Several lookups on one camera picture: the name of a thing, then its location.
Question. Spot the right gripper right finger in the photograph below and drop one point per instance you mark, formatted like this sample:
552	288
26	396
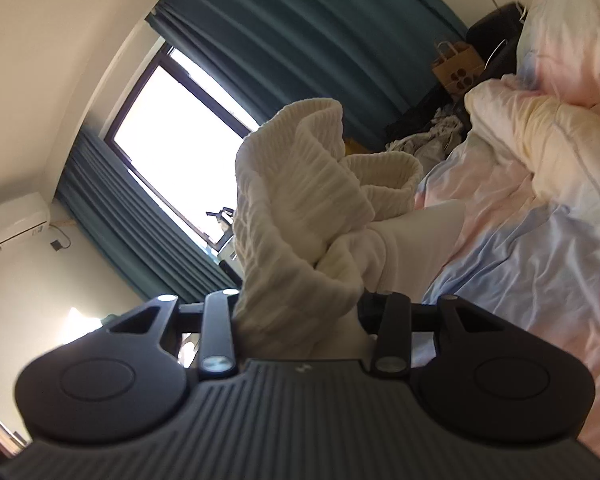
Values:
389	319

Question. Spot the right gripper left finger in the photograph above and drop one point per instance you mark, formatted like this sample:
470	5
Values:
212	322

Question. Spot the white sweatpants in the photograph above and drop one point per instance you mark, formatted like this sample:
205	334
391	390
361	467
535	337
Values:
316	228

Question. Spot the pile of clothes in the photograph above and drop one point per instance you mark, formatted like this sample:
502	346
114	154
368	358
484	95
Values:
433	142

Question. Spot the garment steamer stand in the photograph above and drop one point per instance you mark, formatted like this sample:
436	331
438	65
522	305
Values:
224	245

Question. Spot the teal curtain far side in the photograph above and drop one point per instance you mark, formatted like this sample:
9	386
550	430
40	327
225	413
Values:
143	244

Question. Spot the white air conditioner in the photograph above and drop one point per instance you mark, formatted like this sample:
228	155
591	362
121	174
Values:
22	218

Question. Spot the brown paper bag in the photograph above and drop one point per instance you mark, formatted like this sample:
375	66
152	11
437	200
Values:
457	67

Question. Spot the pastel duvet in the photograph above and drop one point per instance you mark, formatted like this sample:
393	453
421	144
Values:
548	114

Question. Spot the teal curtain by bed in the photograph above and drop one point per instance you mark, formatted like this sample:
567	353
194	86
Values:
373	56

